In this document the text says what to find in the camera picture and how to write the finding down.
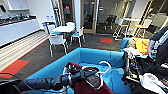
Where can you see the white high stool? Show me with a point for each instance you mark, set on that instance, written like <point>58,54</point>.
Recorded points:
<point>120,28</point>

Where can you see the maroon white varsity jacket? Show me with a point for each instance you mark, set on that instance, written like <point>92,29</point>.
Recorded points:
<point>80,88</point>

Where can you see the orange cloth item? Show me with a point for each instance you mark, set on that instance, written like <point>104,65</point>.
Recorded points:
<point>142,46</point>

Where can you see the white square table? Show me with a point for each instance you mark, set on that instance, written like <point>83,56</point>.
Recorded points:
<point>63,29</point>

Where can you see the white round item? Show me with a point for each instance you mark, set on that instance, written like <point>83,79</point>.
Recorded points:
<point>149,81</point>

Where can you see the white plastic hanger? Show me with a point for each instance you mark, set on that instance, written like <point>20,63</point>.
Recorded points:
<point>107,65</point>

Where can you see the person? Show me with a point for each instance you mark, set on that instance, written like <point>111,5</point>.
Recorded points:
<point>160,43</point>

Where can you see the white high table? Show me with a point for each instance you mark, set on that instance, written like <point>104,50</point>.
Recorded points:
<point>132,19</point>

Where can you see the white wall kitchen cabinets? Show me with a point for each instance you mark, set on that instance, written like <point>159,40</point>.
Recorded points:
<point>18,4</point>

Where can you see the yellow high stool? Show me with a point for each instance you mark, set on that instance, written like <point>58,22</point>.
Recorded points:
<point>142,26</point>

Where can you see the wooden framed glass door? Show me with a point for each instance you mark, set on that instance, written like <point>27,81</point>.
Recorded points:
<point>66,11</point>
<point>89,15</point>

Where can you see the white kitchen counter cabinets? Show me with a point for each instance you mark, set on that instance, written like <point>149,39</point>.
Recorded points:
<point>16,31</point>

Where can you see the large blue sofa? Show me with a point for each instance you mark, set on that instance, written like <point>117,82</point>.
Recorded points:
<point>50,68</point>

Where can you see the small blue sofa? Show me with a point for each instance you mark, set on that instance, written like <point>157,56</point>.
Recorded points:
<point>126,43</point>

